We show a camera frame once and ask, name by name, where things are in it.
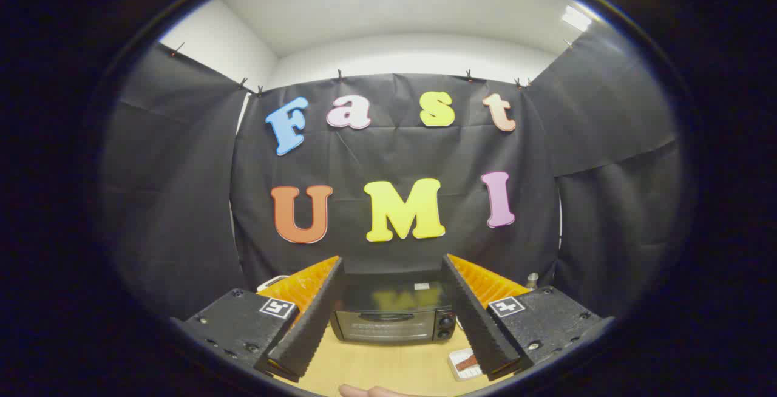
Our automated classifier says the white bread toaster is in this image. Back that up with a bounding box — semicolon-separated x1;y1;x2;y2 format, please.
258;274;291;293

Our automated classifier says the ceiling light panel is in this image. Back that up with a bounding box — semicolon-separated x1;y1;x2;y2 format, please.
561;5;592;32

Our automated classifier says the white plastic tray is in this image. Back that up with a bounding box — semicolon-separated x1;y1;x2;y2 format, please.
447;348;486;381

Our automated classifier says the black toaster oven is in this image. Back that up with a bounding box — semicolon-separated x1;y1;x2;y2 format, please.
331;273;460;346

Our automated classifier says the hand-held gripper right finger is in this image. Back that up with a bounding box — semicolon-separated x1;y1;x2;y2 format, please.
441;254;609;381

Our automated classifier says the red raw meat piece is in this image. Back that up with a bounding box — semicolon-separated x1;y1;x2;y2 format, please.
456;351;481;377

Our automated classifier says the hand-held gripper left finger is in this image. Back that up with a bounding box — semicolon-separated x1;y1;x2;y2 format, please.
173;256;345;384

